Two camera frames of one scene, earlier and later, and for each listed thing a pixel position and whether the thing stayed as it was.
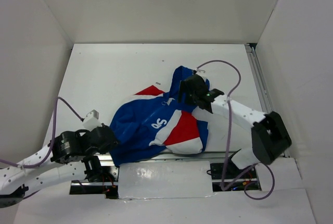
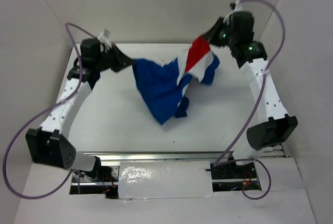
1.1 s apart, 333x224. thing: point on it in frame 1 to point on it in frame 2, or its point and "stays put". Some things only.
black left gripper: x=109 y=147 to x=122 y=61
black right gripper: x=183 y=88 to x=211 y=35
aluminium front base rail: x=168 y=156 stays put
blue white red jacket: x=155 y=122 to x=163 y=88
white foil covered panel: x=165 y=179 stays put
